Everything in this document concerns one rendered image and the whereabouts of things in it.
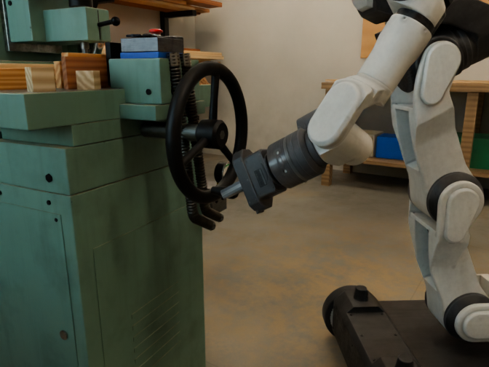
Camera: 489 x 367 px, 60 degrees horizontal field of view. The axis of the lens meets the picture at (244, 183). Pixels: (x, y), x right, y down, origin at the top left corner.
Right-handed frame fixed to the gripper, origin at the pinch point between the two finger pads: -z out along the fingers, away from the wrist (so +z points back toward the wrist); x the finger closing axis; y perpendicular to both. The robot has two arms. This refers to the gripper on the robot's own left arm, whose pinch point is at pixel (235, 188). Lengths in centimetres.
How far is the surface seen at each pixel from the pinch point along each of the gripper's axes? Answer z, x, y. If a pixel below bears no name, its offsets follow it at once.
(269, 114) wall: -136, 107, -326
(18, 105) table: -14.8, 23.7, 28.8
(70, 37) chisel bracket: -22, 46, 7
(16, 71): -24.2, 36.7, 20.6
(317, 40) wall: -56, 143, -316
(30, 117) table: -14.4, 21.4, 27.6
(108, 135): -16.9, 19.7, 10.3
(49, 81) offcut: -13.2, 28.1, 22.7
